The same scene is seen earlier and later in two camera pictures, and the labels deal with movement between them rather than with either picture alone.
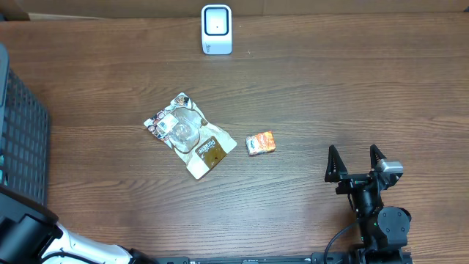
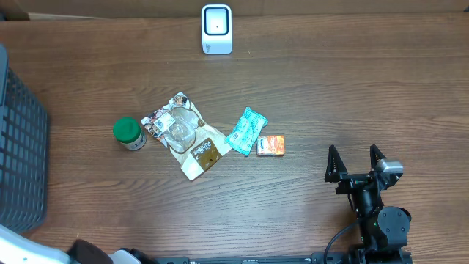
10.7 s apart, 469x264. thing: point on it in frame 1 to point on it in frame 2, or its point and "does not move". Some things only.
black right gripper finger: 375,155 does not move
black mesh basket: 24,138 does not move
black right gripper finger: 335,166 does not move
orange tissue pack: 261,143 to 270,145
